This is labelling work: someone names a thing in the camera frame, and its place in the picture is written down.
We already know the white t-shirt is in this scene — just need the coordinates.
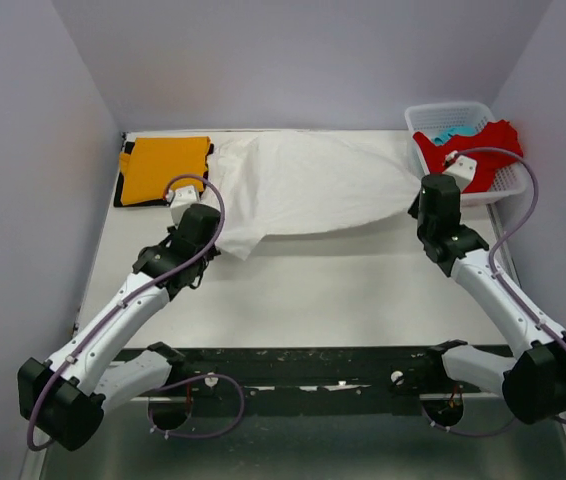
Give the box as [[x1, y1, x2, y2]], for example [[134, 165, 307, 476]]
[[203, 131, 420, 260]]

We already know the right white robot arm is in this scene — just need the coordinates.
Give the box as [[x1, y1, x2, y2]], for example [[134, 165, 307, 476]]
[[409, 174, 566, 425]]

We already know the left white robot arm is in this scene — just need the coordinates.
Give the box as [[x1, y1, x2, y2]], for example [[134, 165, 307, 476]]
[[17, 203, 225, 451]]

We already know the teal t-shirt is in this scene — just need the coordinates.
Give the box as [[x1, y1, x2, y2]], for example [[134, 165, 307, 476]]
[[431, 126, 477, 146]]

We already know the folded yellow t-shirt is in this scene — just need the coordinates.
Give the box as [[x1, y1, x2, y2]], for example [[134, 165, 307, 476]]
[[118, 135, 214, 206]]

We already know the white plastic basket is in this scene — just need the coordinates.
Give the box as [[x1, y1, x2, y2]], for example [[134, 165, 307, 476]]
[[404, 101, 528, 206]]

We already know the red t-shirt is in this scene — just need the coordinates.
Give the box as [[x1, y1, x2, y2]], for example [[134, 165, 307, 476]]
[[413, 120, 523, 193]]

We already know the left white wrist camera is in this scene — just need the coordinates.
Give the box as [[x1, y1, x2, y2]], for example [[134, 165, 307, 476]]
[[166, 185, 200, 225]]

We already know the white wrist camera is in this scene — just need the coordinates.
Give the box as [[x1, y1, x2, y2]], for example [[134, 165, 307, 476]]
[[166, 185, 200, 225], [443, 155, 477, 193]]

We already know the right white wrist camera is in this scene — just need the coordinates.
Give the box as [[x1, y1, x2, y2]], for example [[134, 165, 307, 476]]
[[443, 155, 477, 193]]

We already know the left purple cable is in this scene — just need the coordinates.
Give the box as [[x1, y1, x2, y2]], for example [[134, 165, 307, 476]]
[[26, 173, 245, 451]]

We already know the purple cable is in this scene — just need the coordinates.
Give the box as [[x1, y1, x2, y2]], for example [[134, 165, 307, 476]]
[[26, 173, 245, 451], [421, 147, 566, 437]]

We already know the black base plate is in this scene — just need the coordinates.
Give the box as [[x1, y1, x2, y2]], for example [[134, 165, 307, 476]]
[[153, 347, 458, 417]]

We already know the aluminium rail frame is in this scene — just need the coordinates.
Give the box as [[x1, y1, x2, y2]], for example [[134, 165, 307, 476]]
[[17, 279, 566, 480]]

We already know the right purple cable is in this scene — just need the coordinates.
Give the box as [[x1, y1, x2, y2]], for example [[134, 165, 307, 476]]
[[421, 147, 566, 437]]

